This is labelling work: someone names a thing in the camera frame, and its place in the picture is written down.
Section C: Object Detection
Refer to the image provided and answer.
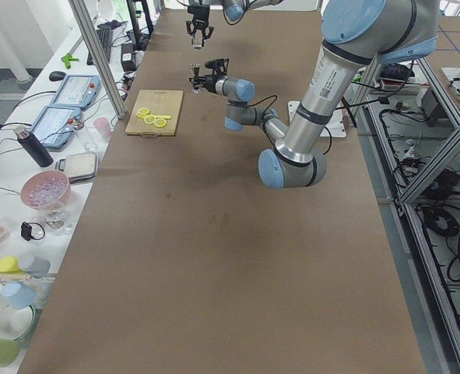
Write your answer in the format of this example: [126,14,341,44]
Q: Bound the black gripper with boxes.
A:
[189,75,219,94]
[186,4,214,41]

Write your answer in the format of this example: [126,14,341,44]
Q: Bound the steel double jigger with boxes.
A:
[189,62,200,94]

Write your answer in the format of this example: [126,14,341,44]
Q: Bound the clear glass measuring cup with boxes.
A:
[191,34,204,50]

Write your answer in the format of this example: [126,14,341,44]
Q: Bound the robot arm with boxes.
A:
[189,0,441,189]
[180,0,282,44]

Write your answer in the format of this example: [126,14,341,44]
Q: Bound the pink plastic cup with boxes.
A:
[93,117,112,138]

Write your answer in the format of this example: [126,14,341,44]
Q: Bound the wooden cutting board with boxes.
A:
[125,90,184,136]

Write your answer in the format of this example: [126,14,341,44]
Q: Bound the middle lemon slice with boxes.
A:
[143,115,156,125]

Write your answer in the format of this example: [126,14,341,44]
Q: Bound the far lemon slice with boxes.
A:
[136,108,150,118]

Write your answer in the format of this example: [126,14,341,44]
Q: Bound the black box on desk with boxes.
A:
[121,43,136,72]

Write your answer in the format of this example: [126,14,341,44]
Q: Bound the black keyboard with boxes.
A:
[95,26,113,62]

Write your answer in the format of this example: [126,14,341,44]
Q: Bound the blue teach pendant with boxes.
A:
[51,75,100,110]
[30,105,82,151]

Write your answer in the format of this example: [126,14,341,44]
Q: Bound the green plastic tool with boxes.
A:
[61,53,80,69]

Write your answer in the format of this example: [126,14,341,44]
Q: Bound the black computer mouse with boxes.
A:
[48,71,66,82]

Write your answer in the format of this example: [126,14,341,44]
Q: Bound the metal lidded tray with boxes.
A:
[55,152,99,183]

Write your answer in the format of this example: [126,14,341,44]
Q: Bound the black thermos bottle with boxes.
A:
[13,126,54,168]

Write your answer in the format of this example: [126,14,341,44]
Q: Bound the pink bowl with ice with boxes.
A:
[20,170,71,210]

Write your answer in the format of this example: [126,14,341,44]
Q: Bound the wine glass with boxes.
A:
[38,199,67,231]

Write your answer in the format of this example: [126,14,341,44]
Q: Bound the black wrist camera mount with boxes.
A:
[205,58,229,77]

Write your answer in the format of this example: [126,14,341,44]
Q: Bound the lemon slice near handle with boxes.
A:
[154,118,167,129]

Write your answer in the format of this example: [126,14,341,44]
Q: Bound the aluminium frame post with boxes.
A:
[68,0,126,119]

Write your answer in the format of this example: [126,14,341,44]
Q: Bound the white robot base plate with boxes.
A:
[286,100,348,139]

